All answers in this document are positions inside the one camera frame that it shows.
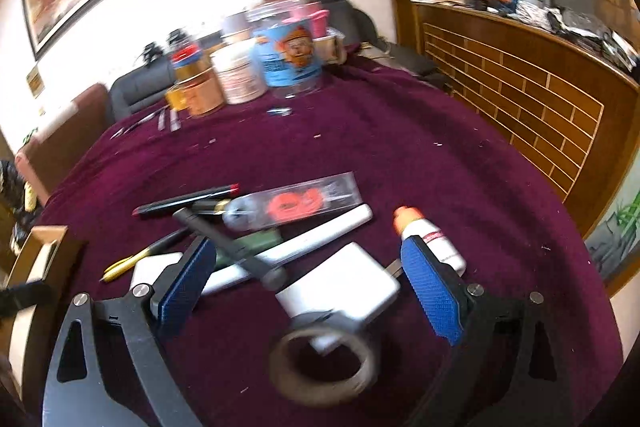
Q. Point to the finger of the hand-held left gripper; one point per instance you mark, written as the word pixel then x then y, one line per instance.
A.
pixel 25 299

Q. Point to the black sofa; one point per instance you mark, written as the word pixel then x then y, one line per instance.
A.
pixel 135 87

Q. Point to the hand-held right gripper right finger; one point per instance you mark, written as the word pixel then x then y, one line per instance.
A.
pixel 435 292

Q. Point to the pink cup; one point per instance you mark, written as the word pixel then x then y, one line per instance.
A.
pixel 312 19

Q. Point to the clear packet with orange pieces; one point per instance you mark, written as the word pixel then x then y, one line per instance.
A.
pixel 295 204

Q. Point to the brown chair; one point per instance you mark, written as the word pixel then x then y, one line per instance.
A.
pixel 70 132

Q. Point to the small metal clip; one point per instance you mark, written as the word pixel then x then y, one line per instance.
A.
pixel 280 111

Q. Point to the wooden box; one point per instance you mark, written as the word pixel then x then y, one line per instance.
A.
pixel 35 257

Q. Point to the orange jar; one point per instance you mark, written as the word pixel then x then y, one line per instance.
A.
pixel 200 89

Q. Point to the white power bank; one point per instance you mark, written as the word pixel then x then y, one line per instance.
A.
pixel 345 282

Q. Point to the brown tape roll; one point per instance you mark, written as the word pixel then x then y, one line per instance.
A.
pixel 285 367

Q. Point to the beige cup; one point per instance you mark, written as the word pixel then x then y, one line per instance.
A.
pixel 330 49

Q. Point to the clear jar with blue label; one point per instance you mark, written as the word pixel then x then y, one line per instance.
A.
pixel 290 57

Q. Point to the flat white box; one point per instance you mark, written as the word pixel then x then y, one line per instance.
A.
pixel 150 269

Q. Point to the black rod tool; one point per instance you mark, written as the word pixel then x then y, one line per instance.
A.
pixel 225 243

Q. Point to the yellow and black pen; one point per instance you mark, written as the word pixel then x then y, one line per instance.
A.
pixel 125 264

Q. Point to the black pen with red ends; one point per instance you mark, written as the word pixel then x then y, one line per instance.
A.
pixel 185 199

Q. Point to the black bag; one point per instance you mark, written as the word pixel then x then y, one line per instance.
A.
pixel 350 19

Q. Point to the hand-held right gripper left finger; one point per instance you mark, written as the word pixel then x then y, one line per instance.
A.
pixel 190 277

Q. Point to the white bottle with orange cap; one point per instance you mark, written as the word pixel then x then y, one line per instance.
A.
pixel 440 247

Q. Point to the white plastic jar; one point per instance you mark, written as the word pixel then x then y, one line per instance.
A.
pixel 240 74

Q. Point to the black device on sofa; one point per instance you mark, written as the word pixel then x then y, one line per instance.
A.
pixel 152 53

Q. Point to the metal tweezers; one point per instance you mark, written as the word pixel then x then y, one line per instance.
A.
pixel 167 119

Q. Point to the dark green tube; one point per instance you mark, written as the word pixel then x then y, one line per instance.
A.
pixel 260 241

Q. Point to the long white tube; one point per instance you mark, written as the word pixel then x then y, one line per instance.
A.
pixel 320 237

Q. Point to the wooden counter partition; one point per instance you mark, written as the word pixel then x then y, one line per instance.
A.
pixel 540 107

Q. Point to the small wall plate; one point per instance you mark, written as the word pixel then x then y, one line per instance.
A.
pixel 35 81

